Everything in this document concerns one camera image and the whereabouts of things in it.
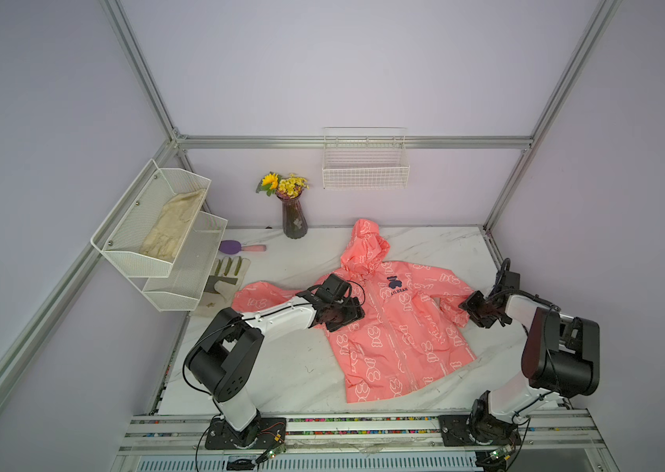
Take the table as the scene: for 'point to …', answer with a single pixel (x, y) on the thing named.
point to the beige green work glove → (226, 276)
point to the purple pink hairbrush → (234, 247)
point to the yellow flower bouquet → (287, 188)
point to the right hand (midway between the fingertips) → (464, 312)
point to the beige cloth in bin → (172, 223)
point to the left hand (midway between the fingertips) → (356, 319)
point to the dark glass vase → (294, 220)
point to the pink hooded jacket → (402, 340)
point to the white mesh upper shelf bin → (142, 231)
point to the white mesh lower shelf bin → (181, 289)
